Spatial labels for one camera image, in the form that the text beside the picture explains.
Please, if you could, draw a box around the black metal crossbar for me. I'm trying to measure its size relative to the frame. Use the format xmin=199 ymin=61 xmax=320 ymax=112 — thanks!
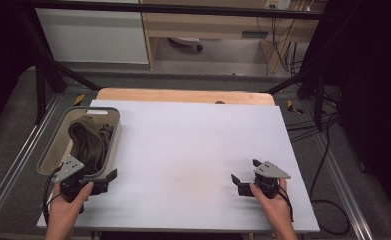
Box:
xmin=16 ymin=0 xmax=325 ymax=20

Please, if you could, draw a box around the black metal stand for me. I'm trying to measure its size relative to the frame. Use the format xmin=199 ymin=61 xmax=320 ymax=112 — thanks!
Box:
xmin=266 ymin=64 xmax=328 ymax=132
xmin=16 ymin=6 xmax=101 ymax=125

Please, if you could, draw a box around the white power strip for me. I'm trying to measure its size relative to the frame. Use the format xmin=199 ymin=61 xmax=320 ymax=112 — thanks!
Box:
xmin=264 ymin=0 xmax=292 ymax=11

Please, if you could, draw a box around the white chair base with casters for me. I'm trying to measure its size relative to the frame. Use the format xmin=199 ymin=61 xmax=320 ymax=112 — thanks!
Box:
xmin=167 ymin=36 xmax=205 ymax=53

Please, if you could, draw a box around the metal floor rail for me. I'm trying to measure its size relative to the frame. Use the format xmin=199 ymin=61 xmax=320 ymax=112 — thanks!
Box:
xmin=315 ymin=133 xmax=375 ymax=240
xmin=0 ymin=94 xmax=63 ymax=232

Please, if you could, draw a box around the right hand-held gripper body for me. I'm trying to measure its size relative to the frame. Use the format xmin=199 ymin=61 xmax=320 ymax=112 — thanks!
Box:
xmin=237 ymin=160 xmax=291 ymax=200

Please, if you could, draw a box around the hanging cable bundle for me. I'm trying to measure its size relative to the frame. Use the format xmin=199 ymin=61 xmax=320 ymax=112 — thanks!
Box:
xmin=270 ymin=16 xmax=305 ymax=75

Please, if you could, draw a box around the black floor cable loop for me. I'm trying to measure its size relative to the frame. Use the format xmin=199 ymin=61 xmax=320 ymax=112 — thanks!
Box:
xmin=308 ymin=113 xmax=351 ymax=236

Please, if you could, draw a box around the black floor cable bundle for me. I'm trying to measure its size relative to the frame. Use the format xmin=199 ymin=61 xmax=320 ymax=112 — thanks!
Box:
xmin=285 ymin=111 xmax=341 ymax=143

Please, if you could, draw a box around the white board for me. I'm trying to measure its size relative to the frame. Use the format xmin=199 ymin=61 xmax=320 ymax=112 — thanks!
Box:
xmin=36 ymin=99 xmax=321 ymax=233

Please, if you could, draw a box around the right hand-held gripper cable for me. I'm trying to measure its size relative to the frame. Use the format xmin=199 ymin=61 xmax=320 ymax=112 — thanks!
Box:
xmin=277 ymin=184 xmax=295 ymax=223

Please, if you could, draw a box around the person's left hand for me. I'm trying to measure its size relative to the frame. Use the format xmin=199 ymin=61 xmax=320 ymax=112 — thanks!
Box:
xmin=46 ymin=181 xmax=95 ymax=222

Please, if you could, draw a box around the olive green garment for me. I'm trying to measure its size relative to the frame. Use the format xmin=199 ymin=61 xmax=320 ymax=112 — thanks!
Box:
xmin=67 ymin=115 xmax=109 ymax=174

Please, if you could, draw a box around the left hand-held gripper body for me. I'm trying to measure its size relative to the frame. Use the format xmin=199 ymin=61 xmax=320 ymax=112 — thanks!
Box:
xmin=53 ymin=155 xmax=110 ymax=205

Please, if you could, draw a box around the dark cloth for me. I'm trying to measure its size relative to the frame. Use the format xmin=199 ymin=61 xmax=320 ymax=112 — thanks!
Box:
xmin=97 ymin=123 xmax=116 ymax=142

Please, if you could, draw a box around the white cabinet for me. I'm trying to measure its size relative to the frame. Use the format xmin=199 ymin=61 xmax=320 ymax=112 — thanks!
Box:
xmin=35 ymin=7 xmax=150 ymax=65

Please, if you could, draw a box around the left hand-held gripper cable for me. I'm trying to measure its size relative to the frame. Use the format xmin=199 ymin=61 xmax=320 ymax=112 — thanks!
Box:
xmin=42 ymin=164 xmax=65 ymax=218

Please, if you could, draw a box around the grey desk label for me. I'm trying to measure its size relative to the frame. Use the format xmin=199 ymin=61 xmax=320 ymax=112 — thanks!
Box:
xmin=241 ymin=30 xmax=270 ymax=40

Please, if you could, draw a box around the hand-held gripper cable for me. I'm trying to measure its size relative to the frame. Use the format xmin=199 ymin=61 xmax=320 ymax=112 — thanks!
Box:
xmin=42 ymin=164 xmax=65 ymax=218
xmin=277 ymin=184 xmax=295 ymax=223

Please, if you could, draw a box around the person's right hand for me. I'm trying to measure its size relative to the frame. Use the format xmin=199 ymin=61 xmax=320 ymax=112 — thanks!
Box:
xmin=249 ymin=178 xmax=295 ymax=228

